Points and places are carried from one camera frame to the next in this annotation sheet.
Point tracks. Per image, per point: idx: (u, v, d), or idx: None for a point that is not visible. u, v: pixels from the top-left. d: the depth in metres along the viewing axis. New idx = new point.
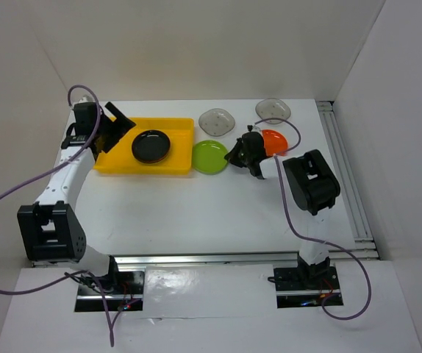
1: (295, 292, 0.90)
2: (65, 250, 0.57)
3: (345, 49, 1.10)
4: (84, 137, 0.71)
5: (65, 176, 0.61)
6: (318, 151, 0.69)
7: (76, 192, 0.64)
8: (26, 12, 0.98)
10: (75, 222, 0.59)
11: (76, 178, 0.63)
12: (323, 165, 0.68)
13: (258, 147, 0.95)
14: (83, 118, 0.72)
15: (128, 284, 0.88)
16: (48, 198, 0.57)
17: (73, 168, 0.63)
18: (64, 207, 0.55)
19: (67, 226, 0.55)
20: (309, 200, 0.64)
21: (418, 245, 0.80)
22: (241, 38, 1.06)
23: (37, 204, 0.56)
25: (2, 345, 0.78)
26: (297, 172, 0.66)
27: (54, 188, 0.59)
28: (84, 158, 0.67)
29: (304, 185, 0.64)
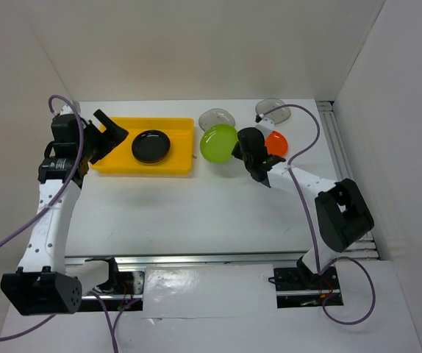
1: (295, 292, 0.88)
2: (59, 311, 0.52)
3: (349, 45, 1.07)
4: (63, 161, 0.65)
5: (47, 231, 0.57)
6: (353, 182, 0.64)
7: (64, 239, 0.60)
8: (25, 9, 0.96)
10: (66, 281, 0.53)
11: (59, 226, 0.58)
12: (356, 197, 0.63)
13: (258, 145, 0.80)
14: (62, 137, 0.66)
15: (128, 284, 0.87)
16: (32, 263, 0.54)
17: (55, 216, 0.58)
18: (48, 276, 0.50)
19: (56, 293, 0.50)
20: (344, 240, 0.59)
21: (416, 246, 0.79)
22: (242, 34, 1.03)
23: (20, 272, 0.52)
25: (1, 345, 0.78)
26: (331, 208, 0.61)
27: (37, 248, 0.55)
28: (67, 195, 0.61)
29: (340, 226, 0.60)
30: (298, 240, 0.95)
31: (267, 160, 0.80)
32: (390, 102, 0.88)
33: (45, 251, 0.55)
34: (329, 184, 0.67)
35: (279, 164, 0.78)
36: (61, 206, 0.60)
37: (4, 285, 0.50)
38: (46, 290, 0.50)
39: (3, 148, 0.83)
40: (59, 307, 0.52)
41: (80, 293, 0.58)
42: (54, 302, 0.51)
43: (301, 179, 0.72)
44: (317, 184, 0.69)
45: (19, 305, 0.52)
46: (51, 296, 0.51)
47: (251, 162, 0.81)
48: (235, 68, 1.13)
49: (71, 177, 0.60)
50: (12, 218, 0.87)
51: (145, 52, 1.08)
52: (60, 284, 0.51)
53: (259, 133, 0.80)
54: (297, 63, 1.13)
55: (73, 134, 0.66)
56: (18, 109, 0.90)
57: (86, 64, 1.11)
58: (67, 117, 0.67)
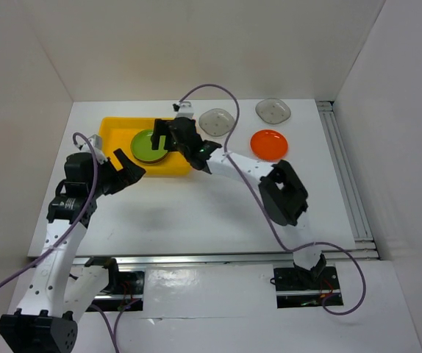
1: (295, 293, 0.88)
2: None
3: (349, 45, 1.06)
4: (73, 200, 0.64)
5: (48, 271, 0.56)
6: (286, 162, 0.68)
7: (65, 280, 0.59)
8: (26, 11, 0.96)
10: (63, 324, 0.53)
11: (62, 268, 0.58)
12: (292, 176, 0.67)
13: (192, 134, 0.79)
14: (73, 175, 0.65)
15: (128, 283, 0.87)
16: (31, 305, 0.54)
17: (58, 259, 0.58)
18: (47, 321, 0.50)
19: (51, 337, 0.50)
20: (287, 215, 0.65)
21: (416, 246, 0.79)
22: (242, 34, 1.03)
23: (19, 312, 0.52)
25: (1, 345, 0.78)
26: (273, 193, 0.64)
27: (37, 289, 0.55)
28: (73, 238, 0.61)
29: (281, 207, 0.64)
30: None
31: (204, 147, 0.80)
32: (391, 102, 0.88)
33: (45, 293, 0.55)
34: (268, 166, 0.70)
35: (216, 152, 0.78)
36: (65, 249, 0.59)
37: (0, 327, 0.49)
38: (42, 334, 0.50)
39: (4, 150, 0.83)
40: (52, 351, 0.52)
41: (76, 333, 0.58)
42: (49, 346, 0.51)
43: (240, 165, 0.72)
44: (256, 168, 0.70)
45: (12, 344, 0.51)
46: (45, 340, 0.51)
47: (187, 152, 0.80)
48: (235, 68, 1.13)
49: (78, 219, 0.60)
50: (13, 218, 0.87)
51: (145, 53, 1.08)
52: (56, 329, 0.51)
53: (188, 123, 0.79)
54: (297, 63, 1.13)
55: (84, 172, 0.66)
56: (18, 110, 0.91)
57: (85, 64, 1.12)
58: (81, 157, 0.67)
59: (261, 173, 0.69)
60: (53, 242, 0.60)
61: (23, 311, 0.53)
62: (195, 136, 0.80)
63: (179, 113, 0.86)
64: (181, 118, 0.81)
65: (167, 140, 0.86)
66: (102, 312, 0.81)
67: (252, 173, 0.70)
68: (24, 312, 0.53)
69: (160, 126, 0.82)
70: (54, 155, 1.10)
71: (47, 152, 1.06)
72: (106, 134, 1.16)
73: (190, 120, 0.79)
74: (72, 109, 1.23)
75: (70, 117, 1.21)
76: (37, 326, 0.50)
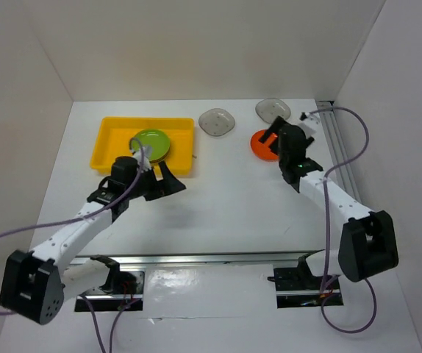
1: (295, 292, 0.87)
2: (30, 314, 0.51)
3: (349, 45, 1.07)
4: (112, 195, 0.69)
5: (70, 233, 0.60)
6: (388, 215, 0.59)
7: (76, 249, 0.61)
8: (26, 10, 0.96)
10: (57, 284, 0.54)
11: (80, 237, 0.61)
12: (387, 234, 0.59)
13: (299, 146, 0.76)
14: (117, 176, 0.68)
15: (128, 283, 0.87)
16: (43, 252, 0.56)
17: (83, 226, 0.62)
18: (50, 267, 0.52)
19: (45, 287, 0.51)
20: (361, 270, 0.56)
21: (415, 246, 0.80)
22: (242, 34, 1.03)
23: (29, 254, 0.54)
25: (1, 345, 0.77)
26: (358, 243, 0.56)
27: (54, 243, 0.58)
28: (100, 218, 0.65)
29: (359, 259, 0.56)
30: (298, 240, 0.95)
31: (304, 165, 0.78)
32: (390, 102, 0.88)
33: (60, 247, 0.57)
34: (363, 211, 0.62)
35: (315, 174, 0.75)
36: (91, 223, 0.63)
37: (12, 257, 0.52)
38: (38, 281, 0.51)
39: (3, 149, 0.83)
40: (31, 309, 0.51)
41: (58, 308, 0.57)
42: (35, 301, 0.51)
43: (334, 196, 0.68)
44: (350, 207, 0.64)
45: (6, 285, 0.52)
46: (37, 288, 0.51)
47: (286, 162, 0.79)
48: (235, 68, 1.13)
49: (110, 204, 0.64)
50: (13, 218, 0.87)
51: (145, 53, 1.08)
52: (51, 284, 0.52)
53: (303, 135, 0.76)
54: (297, 63, 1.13)
55: (128, 174, 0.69)
56: (19, 109, 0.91)
57: (86, 63, 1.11)
58: (130, 161, 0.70)
59: (353, 215, 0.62)
60: (88, 213, 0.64)
61: (35, 254, 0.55)
62: (301, 150, 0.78)
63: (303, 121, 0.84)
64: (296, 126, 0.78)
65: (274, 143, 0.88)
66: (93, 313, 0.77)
67: (342, 208, 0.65)
68: (34, 257, 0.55)
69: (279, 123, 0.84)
70: (54, 155, 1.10)
71: (47, 152, 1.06)
72: (104, 134, 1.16)
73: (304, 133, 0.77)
74: (72, 109, 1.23)
75: (70, 117, 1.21)
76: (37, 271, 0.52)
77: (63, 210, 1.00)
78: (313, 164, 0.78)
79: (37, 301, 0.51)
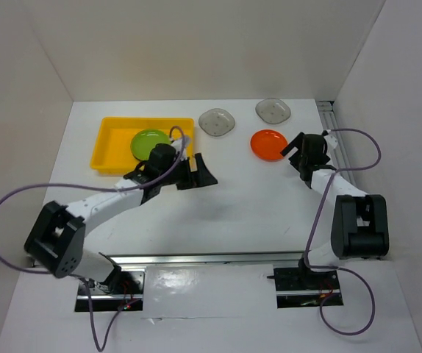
1: (296, 292, 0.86)
2: (49, 265, 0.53)
3: (349, 45, 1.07)
4: (146, 178, 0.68)
5: (103, 199, 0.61)
6: (383, 198, 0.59)
7: (104, 218, 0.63)
8: (26, 11, 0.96)
10: (78, 245, 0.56)
11: (109, 207, 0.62)
12: (381, 216, 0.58)
13: (317, 146, 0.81)
14: (154, 161, 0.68)
15: (128, 283, 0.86)
16: (76, 209, 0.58)
17: (115, 198, 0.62)
18: (79, 223, 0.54)
19: (69, 240, 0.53)
20: (347, 245, 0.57)
21: (415, 246, 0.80)
22: (242, 34, 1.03)
23: (62, 207, 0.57)
25: (1, 345, 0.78)
26: (348, 217, 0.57)
27: (87, 203, 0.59)
28: (131, 195, 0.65)
29: (346, 234, 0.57)
30: (297, 240, 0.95)
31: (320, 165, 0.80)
32: (390, 102, 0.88)
33: (90, 209, 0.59)
34: (359, 193, 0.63)
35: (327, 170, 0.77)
36: (122, 196, 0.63)
37: (48, 205, 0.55)
38: (65, 234, 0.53)
39: (3, 150, 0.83)
40: (51, 260, 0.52)
41: (70, 270, 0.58)
42: (57, 252, 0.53)
43: (335, 183, 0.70)
44: (348, 191, 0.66)
45: (34, 232, 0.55)
46: (62, 239, 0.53)
47: (304, 161, 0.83)
48: (236, 68, 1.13)
49: (144, 184, 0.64)
50: (13, 218, 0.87)
51: (145, 53, 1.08)
52: (75, 240, 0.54)
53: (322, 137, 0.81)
54: (297, 63, 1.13)
55: (164, 162, 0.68)
56: (19, 110, 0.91)
57: (86, 63, 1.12)
58: (170, 148, 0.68)
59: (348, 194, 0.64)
60: (123, 187, 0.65)
61: (68, 209, 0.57)
62: (319, 151, 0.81)
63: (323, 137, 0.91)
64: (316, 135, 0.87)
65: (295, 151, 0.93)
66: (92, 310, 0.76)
67: (341, 191, 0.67)
68: (67, 209, 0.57)
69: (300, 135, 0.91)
70: (54, 155, 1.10)
71: (47, 152, 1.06)
72: (105, 134, 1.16)
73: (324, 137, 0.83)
74: (72, 109, 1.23)
75: (70, 117, 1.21)
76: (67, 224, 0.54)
77: None
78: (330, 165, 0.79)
79: (59, 252, 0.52)
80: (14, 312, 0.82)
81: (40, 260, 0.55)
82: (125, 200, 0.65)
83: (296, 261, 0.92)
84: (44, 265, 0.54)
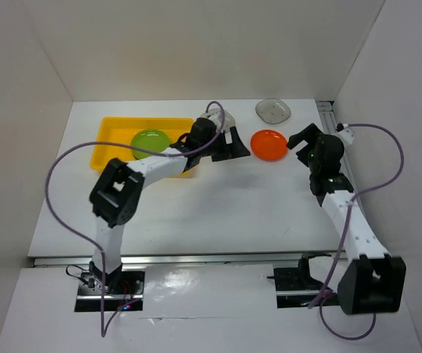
1: (295, 292, 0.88)
2: (110, 212, 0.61)
3: (349, 45, 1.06)
4: (188, 148, 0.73)
5: (156, 162, 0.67)
6: (403, 264, 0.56)
7: (154, 178, 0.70)
8: (26, 11, 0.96)
10: (135, 198, 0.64)
11: (160, 169, 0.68)
12: (395, 282, 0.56)
13: (333, 156, 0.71)
14: (194, 134, 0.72)
15: (128, 283, 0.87)
16: (134, 167, 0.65)
17: (164, 162, 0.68)
18: (139, 178, 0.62)
19: (131, 191, 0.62)
20: (354, 306, 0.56)
21: (415, 246, 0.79)
22: (242, 34, 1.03)
23: (124, 163, 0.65)
25: (1, 345, 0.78)
26: (362, 282, 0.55)
27: (143, 162, 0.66)
28: (178, 162, 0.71)
29: (356, 297, 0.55)
30: (297, 240, 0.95)
31: (335, 179, 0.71)
32: (391, 102, 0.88)
33: (146, 168, 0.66)
34: (378, 251, 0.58)
35: (343, 193, 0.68)
36: (170, 161, 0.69)
37: (112, 161, 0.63)
38: (127, 187, 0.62)
39: (3, 150, 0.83)
40: (113, 209, 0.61)
41: (125, 220, 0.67)
42: (119, 202, 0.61)
43: (354, 224, 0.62)
44: (366, 243, 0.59)
45: (100, 182, 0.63)
46: (126, 190, 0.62)
47: (316, 171, 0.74)
48: (236, 68, 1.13)
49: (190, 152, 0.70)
50: (13, 218, 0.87)
51: (145, 53, 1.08)
52: (135, 192, 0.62)
53: (340, 146, 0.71)
54: (297, 63, 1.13)
55: (204, 135, 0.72)
56: (19, 110, 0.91)
57: (86, 63, 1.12)
58: (209, 123, 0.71)
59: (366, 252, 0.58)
60: (172, 152, 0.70)
61: (128, 165, 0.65)
62: (335, 162, 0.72)
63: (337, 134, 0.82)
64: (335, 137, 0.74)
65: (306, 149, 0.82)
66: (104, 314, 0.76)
67: (359, 243, 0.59)
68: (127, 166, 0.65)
69: (311, 130, 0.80)
70: (54, 155, 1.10)
71: (47, 152, 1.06)
72: (105, 134, 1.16)
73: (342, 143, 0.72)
74: (72, 109, 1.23)
75: (70, 117, 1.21)
76: (129, 178, 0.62)
77: (63, 211, 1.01)
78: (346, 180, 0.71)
79: (121, 201, 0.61)
80: (14, 312, 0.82)
81: (101, 208, 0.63)
82: (172, 165, 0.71)
83: (296, 261, 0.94)
84: (105, 212, 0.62)
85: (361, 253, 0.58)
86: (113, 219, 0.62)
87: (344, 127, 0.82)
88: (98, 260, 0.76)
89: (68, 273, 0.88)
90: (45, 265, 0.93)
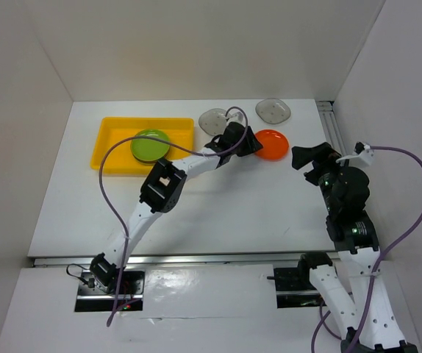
1: (295, 292, 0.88)
2: (158, 201, 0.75)
3: (349, 45, 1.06)
4: (220, 148, 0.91)
5: (195, 160, 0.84)
6: None
7: (192, 173, 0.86)
8: (26, 11, 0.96)
10: (179, 190, 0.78)
11: (198, 165, 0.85)
12: None
13: (358, 203, 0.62)
14: (228, 137, 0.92)
15: (128, 283, 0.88)
16: (179, 165, 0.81)
17: (201, 160, 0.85)
18: (182, 175, 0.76)
19: (177, 185, 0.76)
20: None
21: (415, 246, 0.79)
22: (242, 34, 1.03)
23: (169, 162, 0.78)
25: (1, 345, 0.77)
26: None
27: (184, 161, 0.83)
28: (212, 160, 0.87)
29: None
30: (297, 240, 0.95)
31: (359, 229, 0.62)
32: (391, 101, 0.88)
33: (187, 166, 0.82)
34: (394, 340, 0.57)
35: (367, 253, 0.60)
36: (206, 159, 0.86)
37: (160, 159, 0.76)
38: (173, 182, 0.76)
39: (4, 151, 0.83)
40: (161, 198, 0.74)
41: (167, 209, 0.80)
42: (165, 194, 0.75)
43: (373, 304, 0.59)
44: (383, 328, 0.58)
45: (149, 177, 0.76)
46: (172, 184, 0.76)
47: (336, 215, 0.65)
48: (236, 68, 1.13)
49: (223, 153, 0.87)
50: (13, 218, 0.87)
51: (145, 53, 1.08)
52: (179, 185, 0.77)
53: (366, 191, 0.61)
54: (297, 63, 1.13)
55: (234, 137, 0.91)
56: (20, 110, 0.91)
57: (86, 63, 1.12)
58: (238, 126, 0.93)
59: (382, 341, 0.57)
60: (208, 152, 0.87)
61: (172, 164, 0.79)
62: (359, 207, 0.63)
63: (355, 156, 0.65)
64: (360, 173, 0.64)
65: (315, 171, 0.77)
66: (115, 312, 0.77)
67: (376, 326, 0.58)
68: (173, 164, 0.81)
69: (324, 150, 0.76)
70: (54, 155, 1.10)
71: (47, 152, 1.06)
72: (105, 134, 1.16)
73: (369, 184, 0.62)
74: (72, 109, 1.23)
75: (70, 117, 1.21)
76: (174, 174, 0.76)
77: (63, 210, 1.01)
78: (371, 230, 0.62)
79: (168, 194, 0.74)
80: (13, 313, 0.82)
81: (148, 198, 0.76)
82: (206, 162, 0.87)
83: (296, 262, 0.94)
84: (154, 202, 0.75)
85: (376, 343, 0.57)
86: (159, 207, 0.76)
87: (364, 148, 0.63)
88: (113, 252, 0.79)
89: (68, 271, 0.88)
90: (45, 264, 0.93)
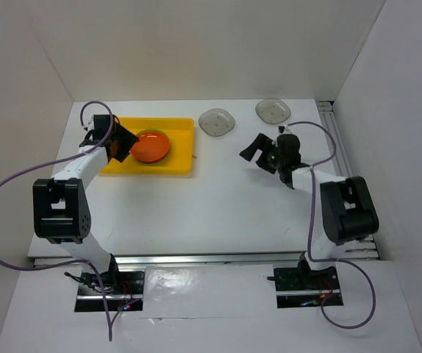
1: (295, 292, 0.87)
2: (68, 229, 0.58)
3: (349, 45, 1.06)
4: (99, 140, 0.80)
5: (80, 163, 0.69)
6: (362, 179, 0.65)
7: (86, 179, 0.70)
8: (26, 12, 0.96)
10: (84, 201, 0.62)
11: (88, 166, 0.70)
12: (364, 193, 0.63)
13: (293, 151, 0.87)
14: (101, 123, 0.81)
15: (128, 283, 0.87)
16: (62, 176, 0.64)
17: (89, 157, 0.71)
18: (75, 181, 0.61)
19: (76, 196, 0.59)
20: (341, 228, 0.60)
21: (415, 245, 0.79)
22: (242, 34, 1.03)
23: (51, 180, 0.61)
25: (1, 345, 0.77)
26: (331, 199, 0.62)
27: (68, 170, 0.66)
28: (98, 154, 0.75)
29: (337, 215, 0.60)
30: (297, 240, 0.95)
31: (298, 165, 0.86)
32: (391, 102, 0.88)
33: (75, 171, 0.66)
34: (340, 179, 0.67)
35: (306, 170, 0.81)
36: (93, 157, 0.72)
37: (35, 185, 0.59)
38: (68, 198, 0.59)
39: (3, 151, 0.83)
40: (70, 224, 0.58)
41: (88, 229, 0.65)
42: (71, 216, 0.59)
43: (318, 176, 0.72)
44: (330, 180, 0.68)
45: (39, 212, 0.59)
46: (70, 198, 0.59)
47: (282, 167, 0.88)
48: (236, 68, 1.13)
49: (104, 141, 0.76)
50: (12, 217, 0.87)
51: (145, 53, 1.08)
52: (80, 195, 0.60)
53: (295, 139, 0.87)
54: (297, 63, 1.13)
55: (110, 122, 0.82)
56: (18, 110, 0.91)
57: (86, 64, 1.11)
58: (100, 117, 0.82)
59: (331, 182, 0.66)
60: (87, 150, 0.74)
61: (56, 179, 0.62)
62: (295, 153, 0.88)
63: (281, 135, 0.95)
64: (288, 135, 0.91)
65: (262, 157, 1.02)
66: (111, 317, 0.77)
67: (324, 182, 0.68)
68: (57, 179, 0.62)
69: (259, 140, 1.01)
70: (54, 155, 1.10)
71: (47, 152, 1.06)
72: None
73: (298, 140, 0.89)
74: (72, 109, 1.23)
75: (70, 118, 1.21)
76: (65, 187, 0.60)
77: None
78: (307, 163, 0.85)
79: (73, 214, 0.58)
80: (14, 313, 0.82)
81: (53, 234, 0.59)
82: (95, 159, 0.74)
83: (296, 262, 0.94)
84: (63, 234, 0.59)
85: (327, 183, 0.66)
86: (73, 236, 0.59)
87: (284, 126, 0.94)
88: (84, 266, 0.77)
89: (65, 273, 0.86)
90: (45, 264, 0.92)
